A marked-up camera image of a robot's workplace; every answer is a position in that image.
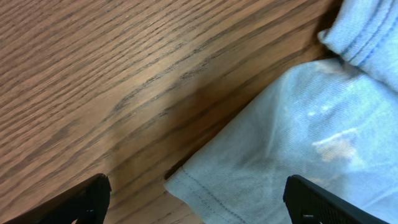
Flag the light blue printed t-shirt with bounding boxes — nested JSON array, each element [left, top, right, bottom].
[[165, 0, 397, 223]]

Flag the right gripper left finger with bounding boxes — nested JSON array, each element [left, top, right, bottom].
[[5, 174, 111, 224]]

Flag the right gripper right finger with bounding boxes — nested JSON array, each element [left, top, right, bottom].
[[283, 175, 387, 224]]

